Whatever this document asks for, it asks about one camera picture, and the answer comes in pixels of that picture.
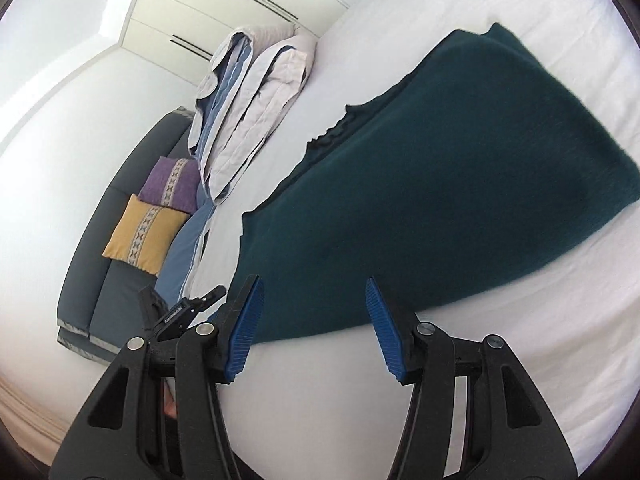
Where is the dark green knit sweater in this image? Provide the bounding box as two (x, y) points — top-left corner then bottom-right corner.
(230, 24), (639, 342)

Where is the blue pillow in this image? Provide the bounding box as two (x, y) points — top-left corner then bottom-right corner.
(154, 185), (215, 307)

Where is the dark grey sofa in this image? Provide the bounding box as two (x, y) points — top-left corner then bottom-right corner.
(58, 107), (193, 364)

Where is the yellow patterned cushion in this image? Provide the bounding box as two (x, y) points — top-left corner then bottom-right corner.
(102, 194), (190, 276)

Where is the white bed sheet mattress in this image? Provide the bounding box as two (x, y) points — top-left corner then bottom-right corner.
(186, 0), (639, 479)

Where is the purple patterned cushion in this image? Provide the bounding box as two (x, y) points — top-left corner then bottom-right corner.
(137, 156), (200, 214)

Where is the white wardrobe with handles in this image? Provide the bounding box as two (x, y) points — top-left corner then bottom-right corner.
(122, 0), (358, 84)

